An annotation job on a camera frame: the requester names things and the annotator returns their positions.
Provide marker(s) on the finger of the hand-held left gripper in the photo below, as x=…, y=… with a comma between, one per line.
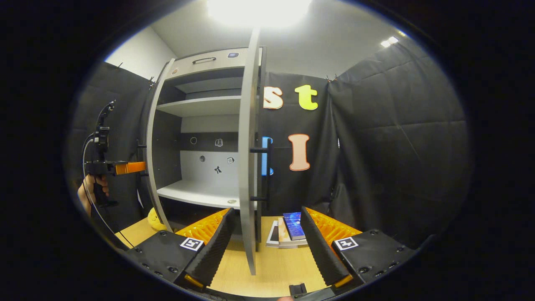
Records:
x=130, y=167

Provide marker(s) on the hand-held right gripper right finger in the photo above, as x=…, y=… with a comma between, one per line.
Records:
x=319, y=251

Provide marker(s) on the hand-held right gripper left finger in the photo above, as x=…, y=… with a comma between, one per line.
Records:
x=217, y=246

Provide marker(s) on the grey shoe cabinet door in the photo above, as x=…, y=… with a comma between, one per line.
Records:
x=247, y=167
x=151, y=138

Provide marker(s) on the grey double-door shoe cabinet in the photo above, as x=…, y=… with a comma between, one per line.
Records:
x=205, y=106

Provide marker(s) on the grey cabinet drawer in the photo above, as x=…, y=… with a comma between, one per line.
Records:
x=217, y=67

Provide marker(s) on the blue book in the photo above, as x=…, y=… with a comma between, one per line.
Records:
x=294, y=225

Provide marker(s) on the yellow pineapple plush toy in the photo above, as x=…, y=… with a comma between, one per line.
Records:
x=154, y=219

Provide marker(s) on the black backdrop cloth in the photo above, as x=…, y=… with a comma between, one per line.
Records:
x=397, y=146

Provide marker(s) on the large ceiling light panel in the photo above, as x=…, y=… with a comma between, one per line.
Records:
x=259, y=10

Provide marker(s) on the small ceiling light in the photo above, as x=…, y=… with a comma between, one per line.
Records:
x=389, y=41

